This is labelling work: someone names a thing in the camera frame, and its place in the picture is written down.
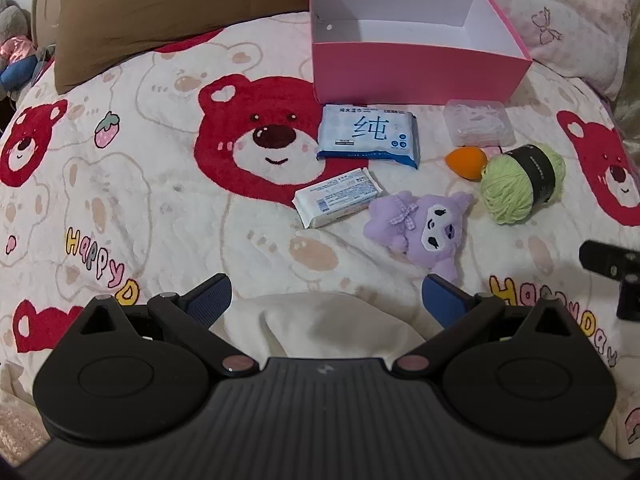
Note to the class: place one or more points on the bear printed blanket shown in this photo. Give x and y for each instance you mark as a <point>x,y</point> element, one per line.
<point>150,185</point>

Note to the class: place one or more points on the white tissue pack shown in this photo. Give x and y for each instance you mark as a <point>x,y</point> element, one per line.
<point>335,197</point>

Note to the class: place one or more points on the blue wet wipes pack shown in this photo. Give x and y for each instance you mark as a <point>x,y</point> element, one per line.
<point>367,132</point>

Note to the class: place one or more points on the cream cloth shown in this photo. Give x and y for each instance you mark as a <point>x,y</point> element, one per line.
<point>320,320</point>

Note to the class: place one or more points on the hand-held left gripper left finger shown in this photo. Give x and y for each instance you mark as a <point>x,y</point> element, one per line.
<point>207,297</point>

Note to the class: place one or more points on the orange makeup sponge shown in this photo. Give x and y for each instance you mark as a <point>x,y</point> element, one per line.
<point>465,162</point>

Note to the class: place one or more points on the purple plush toy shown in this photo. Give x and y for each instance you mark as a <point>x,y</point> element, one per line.
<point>400,220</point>

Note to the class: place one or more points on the pink checked pillow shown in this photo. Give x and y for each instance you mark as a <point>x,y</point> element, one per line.
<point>565,10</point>

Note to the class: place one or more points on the pink cardboard box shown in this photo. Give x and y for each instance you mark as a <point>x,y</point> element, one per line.
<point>400,75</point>

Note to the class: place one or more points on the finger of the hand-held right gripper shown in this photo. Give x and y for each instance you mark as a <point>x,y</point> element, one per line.
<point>600,257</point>

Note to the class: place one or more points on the gold satin cloth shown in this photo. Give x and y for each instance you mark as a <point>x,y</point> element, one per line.
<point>631,105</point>

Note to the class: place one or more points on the brown pillow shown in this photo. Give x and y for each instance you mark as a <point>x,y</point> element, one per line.
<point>175,0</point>

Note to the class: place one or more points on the grey plush toy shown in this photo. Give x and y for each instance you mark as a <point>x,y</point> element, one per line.
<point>12,50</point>

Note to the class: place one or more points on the small pink object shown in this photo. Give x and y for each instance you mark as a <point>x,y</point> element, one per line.
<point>494,150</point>

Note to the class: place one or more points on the green yarn ball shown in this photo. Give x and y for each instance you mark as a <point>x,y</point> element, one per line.
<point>505,190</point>

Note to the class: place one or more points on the clear plastic box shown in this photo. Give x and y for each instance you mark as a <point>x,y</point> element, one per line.
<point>477,122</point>

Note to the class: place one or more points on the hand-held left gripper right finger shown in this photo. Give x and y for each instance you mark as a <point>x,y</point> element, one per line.
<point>442,300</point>

